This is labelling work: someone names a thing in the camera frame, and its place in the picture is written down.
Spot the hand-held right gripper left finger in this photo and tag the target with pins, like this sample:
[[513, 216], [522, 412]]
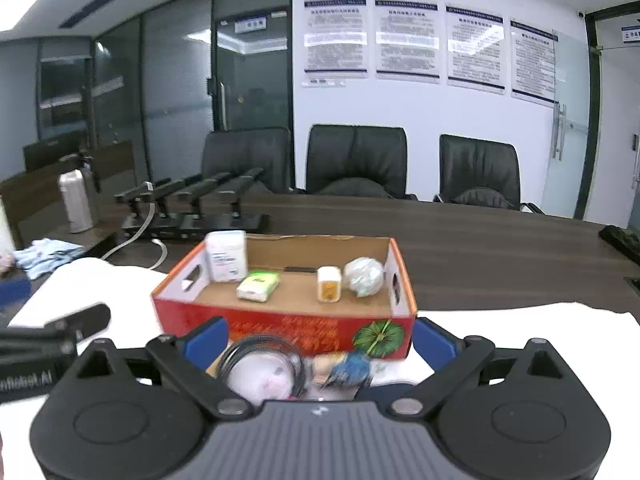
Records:
[[207, 337]]

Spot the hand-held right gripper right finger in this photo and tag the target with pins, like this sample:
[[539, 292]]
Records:
[[432, 340]]

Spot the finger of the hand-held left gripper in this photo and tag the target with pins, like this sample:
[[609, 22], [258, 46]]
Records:
[[75, 322]]

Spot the white pink plastic packet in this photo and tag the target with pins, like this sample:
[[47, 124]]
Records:
[[260, 377]]

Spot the blue toy figure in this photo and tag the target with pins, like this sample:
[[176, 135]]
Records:
[[350, 367]]

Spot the red cardboard box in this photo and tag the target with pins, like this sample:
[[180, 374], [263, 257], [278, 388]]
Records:
[[300, 325]]

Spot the dark wooden desktop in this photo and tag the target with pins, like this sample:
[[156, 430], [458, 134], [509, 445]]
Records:
[[475, 250]]

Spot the green tissue pack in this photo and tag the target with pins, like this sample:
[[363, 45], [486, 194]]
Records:
[[257, 286]]

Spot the light blue cloth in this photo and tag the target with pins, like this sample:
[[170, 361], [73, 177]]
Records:
[[47, 255]]

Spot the white medicine box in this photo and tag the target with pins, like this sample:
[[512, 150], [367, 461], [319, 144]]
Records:
[[226, 257]]

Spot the white towel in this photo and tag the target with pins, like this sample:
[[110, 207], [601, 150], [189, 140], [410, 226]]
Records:
[[525, 330]]

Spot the plastic-wrapped ball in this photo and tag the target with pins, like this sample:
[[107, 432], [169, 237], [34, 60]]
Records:
[[365, 276]]

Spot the small yellow jar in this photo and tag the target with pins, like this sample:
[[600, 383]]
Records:
[[329, 285]]

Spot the silver thermos flask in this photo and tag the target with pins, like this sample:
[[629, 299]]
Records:
[[75, 205]]

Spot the black office chair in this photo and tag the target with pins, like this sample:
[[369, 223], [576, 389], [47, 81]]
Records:
[[475, 165], [355, 155], [250, 152]]

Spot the black bundle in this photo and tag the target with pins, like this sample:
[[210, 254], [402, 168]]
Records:
[[622, 242]]

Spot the dark glass door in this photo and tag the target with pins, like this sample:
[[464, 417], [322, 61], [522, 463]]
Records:
[[255, 75]]

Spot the clear glass door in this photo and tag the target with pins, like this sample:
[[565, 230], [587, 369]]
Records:
[[572, 85]]

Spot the blue white door sign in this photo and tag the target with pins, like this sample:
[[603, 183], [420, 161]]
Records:
[[631, 34]]

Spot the small wall label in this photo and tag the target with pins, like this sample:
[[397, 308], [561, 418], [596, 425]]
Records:
[[322, 82]]

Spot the wall poster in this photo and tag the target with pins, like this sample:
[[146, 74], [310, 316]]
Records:
[[336, 37], [475, 47], [532, 62], [407, 40]]

